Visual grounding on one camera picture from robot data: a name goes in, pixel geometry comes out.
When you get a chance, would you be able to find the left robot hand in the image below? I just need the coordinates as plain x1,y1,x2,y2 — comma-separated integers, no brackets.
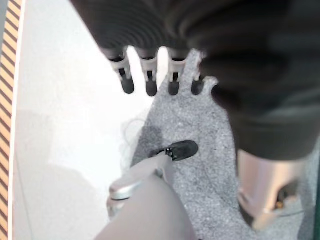
69,0,320,231

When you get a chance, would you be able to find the dark robot foot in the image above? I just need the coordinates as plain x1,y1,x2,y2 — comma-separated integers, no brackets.
148,140,199,162

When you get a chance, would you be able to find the silver robot leg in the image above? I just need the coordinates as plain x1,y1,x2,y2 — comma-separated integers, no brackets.
94,152,201,240

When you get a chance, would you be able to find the white tablecloth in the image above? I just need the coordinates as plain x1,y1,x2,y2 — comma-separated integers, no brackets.
7,0,171,240

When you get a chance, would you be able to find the striped orange brown mat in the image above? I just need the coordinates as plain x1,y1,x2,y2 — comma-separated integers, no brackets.
0,0,23,240

